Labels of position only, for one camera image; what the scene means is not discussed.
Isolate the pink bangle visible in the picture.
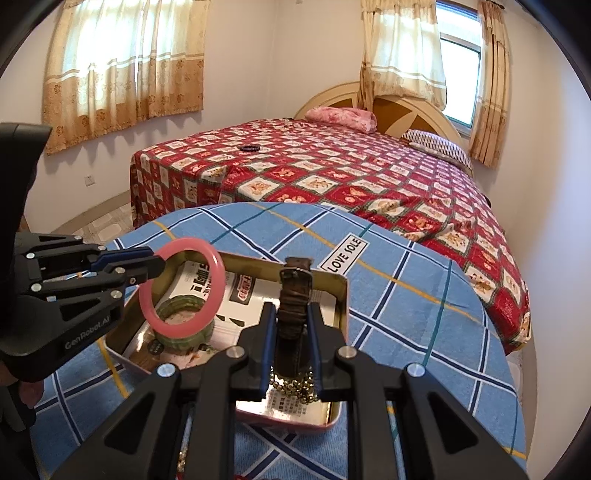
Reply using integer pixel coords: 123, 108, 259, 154
137, 237, 225, 333

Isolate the green jade bangle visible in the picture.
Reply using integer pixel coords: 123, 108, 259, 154
154, 294, 214, 352

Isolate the metallic ball bead chain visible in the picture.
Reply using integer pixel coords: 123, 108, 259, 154
269, 363, 320, 405

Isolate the pink metal tin box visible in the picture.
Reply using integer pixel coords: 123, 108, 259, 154
105, 251, 341, 433

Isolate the printed paper sheet in tin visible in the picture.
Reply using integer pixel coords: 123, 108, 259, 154
124, 261, 331, 425

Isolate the blue plaid tablecloth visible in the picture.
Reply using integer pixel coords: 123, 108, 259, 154
32, 203, 526, 479

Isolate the beige curtain left window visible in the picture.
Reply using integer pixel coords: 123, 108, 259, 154
42, 0, 211, 155

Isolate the beige curtain window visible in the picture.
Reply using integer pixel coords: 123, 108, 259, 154
358, 0, 448, 110
42, 0, 211, 155

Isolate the red patterned bedspread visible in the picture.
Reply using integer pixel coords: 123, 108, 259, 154
129, 119, 532, 352

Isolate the pink floral pillow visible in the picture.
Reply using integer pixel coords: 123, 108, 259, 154
304, 106, 378, 134

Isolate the purple plaid pillow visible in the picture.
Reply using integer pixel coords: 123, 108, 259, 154
402, 129, 474, 176

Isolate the cream wooden headboard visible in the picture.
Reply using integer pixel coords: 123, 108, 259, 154
294, 81, 463, 145

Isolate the beige curtain right side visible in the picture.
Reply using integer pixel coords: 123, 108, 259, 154
469, 1, 511, 169

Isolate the beige curtain centre window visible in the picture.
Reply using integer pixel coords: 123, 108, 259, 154
358, 0, 448, 110

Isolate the window with white frame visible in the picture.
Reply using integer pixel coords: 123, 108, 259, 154
437, 1, 483, 138

